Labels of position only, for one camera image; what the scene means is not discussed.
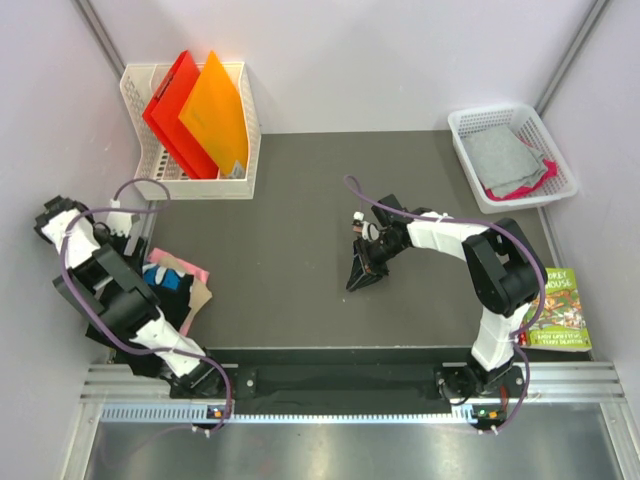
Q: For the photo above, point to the white perforated basket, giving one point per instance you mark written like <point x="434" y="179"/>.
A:
<point x="526" y="124"/>

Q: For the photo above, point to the grey folded t-shirt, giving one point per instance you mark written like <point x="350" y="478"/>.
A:
<point x="502" y="161"/>

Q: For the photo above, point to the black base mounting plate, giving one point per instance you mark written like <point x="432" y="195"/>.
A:
<point x="353" y="381"/>

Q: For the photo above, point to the aluminium frame rail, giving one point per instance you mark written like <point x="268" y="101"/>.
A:
<point x="122" y="396"/>

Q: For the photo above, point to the red plastic folder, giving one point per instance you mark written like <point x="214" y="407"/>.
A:
<point x="162" y="117"/>

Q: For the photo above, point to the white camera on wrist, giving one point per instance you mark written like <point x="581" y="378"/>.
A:
<point x="120" y="226"/>
<point x="366" y="230"/>

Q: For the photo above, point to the beige folded t-shirt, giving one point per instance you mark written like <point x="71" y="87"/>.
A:
<point x="200" y="293"/>

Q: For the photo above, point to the green children's book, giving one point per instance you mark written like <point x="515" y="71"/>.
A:
<point x="561" y="326"/>

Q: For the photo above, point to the black t-shirt with flower print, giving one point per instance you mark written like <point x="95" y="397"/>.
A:
<point x="173" y="289"/>

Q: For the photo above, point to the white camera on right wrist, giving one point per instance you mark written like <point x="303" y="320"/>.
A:
<point x="366" y="230"/>

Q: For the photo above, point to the pink folded t-shirt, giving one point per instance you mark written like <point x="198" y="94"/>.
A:
<point x="153" y="257"/>

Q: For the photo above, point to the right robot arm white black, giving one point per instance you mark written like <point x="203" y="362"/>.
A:
<point x="506" y="274"/>

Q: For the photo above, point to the white file organiser tray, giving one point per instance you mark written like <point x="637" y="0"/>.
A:
<point x="158" y="175"/>

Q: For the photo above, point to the orange plastic folder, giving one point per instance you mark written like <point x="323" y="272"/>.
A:
<point x="214" y="115"/>

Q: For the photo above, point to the magenta t-shirt in basket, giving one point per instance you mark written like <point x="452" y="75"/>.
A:
<point x="523" y="191"/>

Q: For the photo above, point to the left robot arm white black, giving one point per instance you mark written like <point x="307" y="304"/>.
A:
<point x="133" y="307"/>

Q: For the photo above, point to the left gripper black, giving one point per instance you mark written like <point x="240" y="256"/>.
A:
<point x="136" y="259"/>

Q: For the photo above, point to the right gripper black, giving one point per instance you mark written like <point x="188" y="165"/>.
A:
<point x="363" y="265"/>

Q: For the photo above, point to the white camera on left wrist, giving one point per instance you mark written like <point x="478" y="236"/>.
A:
<point x="120" y="226"/>

